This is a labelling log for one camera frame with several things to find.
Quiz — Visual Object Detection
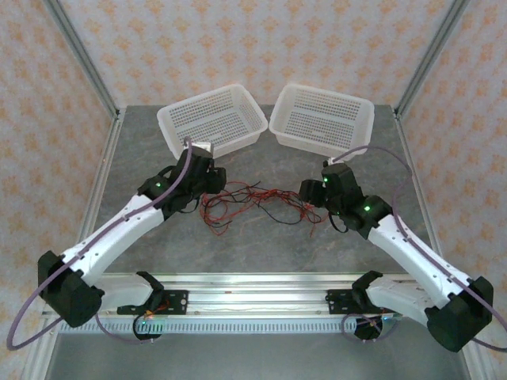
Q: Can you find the thin black cable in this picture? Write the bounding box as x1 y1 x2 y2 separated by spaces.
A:
205 181 263 207
205 213 235 229
253 196 320 225

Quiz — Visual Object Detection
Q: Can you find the black right gripper lead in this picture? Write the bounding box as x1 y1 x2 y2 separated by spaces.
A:
327 212 350 235

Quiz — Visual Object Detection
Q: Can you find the white perforated plastic basket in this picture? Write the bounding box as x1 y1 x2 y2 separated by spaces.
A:
268 82 375 162
156 82 269 162

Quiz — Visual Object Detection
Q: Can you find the aluminium mounting beam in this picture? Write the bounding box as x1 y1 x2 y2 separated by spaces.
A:
41 271 436 319

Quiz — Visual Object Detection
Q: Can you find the black round base cover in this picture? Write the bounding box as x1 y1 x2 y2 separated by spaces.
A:
353 315 397 344
132 315 164 344

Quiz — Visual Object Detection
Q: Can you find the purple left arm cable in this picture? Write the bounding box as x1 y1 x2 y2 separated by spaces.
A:
6 136 195 352

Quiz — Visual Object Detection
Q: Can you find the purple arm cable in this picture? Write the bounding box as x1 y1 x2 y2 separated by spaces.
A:
6 136 195 352
328 145 507 352

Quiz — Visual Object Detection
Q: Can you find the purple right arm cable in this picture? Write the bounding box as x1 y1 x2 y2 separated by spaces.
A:
328 145 507 352

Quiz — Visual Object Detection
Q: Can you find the aluminium side rail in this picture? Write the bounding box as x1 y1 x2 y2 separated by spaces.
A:
78 110 127 258
394 108 452 278

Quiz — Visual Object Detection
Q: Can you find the white slotted cable duct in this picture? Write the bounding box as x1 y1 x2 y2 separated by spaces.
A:
55 318 399 336

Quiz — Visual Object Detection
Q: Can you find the aluminium frame post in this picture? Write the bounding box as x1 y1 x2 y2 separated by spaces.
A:
41 0 122 120
394 0 472 118

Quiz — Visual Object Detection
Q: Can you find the aluminium frame leg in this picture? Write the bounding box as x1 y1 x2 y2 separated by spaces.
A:
23 322 60 380
459 348 482 380

